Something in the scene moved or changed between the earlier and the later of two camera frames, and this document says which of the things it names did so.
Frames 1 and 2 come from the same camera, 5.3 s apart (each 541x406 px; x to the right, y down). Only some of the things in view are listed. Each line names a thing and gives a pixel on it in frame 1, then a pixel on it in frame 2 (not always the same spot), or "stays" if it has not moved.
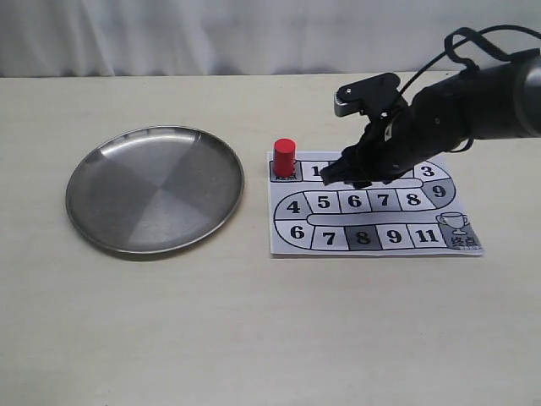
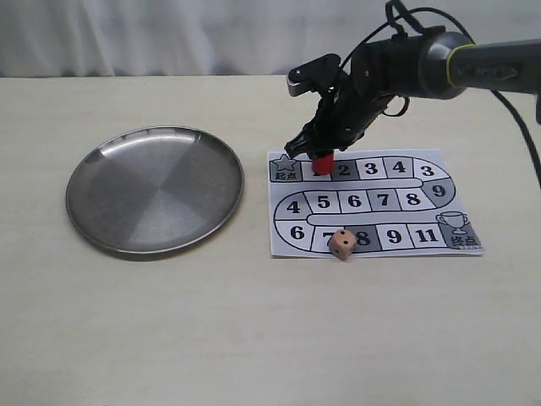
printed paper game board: (423, 213) stays
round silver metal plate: (155, 189) stays
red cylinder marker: (284, 152) to (323, 165)
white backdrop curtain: (47, 38) stays
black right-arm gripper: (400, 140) to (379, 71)
